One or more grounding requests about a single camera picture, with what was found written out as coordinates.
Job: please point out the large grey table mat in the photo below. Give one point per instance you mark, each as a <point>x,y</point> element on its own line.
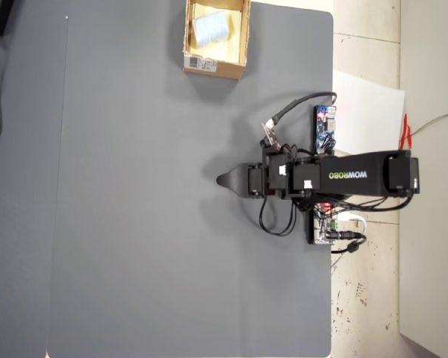
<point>134,186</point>

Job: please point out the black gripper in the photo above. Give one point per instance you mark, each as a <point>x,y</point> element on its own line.
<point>255,182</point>

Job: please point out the motor controller board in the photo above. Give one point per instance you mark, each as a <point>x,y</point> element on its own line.
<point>323,233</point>

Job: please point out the black camera circuit board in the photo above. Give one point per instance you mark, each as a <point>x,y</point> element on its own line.
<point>270,136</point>

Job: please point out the blue circuit board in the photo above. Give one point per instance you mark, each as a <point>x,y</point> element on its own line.
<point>323,130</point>

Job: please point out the white paper sheet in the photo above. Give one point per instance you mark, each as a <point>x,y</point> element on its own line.
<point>366,112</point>

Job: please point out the light blue block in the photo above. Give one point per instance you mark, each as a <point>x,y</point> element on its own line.
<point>211,28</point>

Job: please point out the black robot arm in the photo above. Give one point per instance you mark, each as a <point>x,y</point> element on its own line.
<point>351,175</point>

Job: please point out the open cardboard box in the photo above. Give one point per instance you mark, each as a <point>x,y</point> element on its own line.
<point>213,71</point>

